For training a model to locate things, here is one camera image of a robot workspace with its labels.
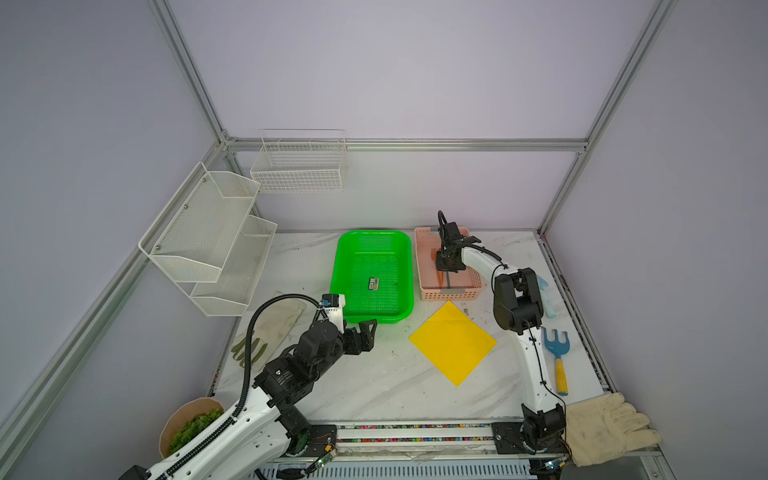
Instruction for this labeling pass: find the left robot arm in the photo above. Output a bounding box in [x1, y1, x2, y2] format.
[122, 293, 378, 479]

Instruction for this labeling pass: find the paper bag with greens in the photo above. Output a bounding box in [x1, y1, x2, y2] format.
[158, 397, 226, 460]

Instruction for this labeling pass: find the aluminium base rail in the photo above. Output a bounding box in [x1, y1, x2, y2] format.
[288, 418, 569, 459]

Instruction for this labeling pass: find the white mesh two-tier shelf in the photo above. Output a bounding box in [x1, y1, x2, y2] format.
[138, 163, 277, 317]

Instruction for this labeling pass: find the green plastic basket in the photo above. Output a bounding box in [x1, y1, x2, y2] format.
[330, 230, 414, 324]

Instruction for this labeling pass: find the light blue garden trowel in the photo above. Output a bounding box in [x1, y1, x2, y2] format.
[537, 276, 557, 319]

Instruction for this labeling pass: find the white wire basket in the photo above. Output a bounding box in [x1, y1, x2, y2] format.
[250, 129, 347, 194]

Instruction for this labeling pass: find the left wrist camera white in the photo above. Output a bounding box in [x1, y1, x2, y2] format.
[321, 293, 346, 333]

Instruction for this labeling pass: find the cream work glove right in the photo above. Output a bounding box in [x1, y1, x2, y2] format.
[565, 392, 662, 467]

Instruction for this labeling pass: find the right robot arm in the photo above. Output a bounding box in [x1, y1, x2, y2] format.
[435, 211, 566, 453]

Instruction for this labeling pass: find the blue yellow garden rake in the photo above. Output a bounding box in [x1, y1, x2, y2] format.
[542, 327, 570, 396]

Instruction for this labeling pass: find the pink plastic basket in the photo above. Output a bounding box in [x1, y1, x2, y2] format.
[414, 227, 483, 301]

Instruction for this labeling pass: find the yellow paper napkin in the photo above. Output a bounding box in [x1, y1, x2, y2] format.
[409, 302, 497, 387]

